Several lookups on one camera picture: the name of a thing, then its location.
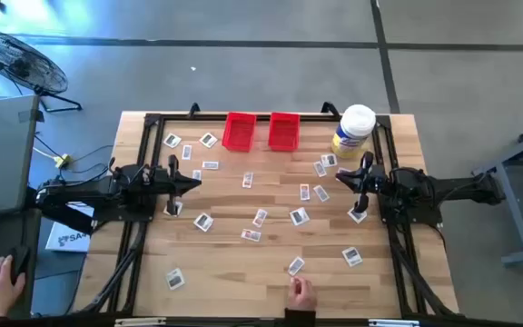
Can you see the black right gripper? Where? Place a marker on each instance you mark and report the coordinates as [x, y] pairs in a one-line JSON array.
[[379, 181]]

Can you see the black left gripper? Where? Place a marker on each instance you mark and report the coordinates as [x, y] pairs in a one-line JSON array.
[[158, 181]]

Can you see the square antiseptic towelette packet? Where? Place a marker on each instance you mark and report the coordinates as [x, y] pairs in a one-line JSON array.
[[180, 208], [172, 140], [203, 221], [208, 140], [358, 217], [343, 170], [352, 256], [299, 216], [175, 278], [328, 160]]

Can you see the narrow white grey packet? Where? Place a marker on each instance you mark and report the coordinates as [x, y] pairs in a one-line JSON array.
[[296, 265], [187, 152], [319, 169], [321, 193], [210, 165], [196, 175]]

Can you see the narrow white red packet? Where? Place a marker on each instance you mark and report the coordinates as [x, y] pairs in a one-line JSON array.
[[259, 218], [247, 180], [251, 235], [304, 192]]

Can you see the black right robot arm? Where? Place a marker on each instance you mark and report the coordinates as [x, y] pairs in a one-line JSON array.
[[461, 186]]

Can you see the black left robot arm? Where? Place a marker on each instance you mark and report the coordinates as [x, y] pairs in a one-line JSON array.
[[84, 191]]

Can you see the Lysol disinfecting wipes canister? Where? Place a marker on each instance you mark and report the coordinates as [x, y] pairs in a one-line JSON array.
[[357, 122]]

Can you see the red plastic mesh basket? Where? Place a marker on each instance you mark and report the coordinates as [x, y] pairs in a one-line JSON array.
[[239, 131], [284, 131]]

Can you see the yellow power plug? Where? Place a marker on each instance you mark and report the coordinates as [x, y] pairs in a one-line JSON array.
[[63, 160]]

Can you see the white printed cardboard box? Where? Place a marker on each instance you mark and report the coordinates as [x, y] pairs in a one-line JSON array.
[[68, 240]]

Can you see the silver metal bar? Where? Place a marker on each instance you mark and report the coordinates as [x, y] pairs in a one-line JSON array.
[[393, 323], [141, 322]]

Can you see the black computer mouse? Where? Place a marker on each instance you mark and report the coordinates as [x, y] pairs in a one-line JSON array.
[[20, 261]]

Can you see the black floor fan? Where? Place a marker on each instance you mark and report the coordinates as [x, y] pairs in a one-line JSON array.
[[16, 61]]

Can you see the grey metal table frame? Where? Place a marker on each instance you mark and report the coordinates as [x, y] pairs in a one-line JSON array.
[[516, 218]]

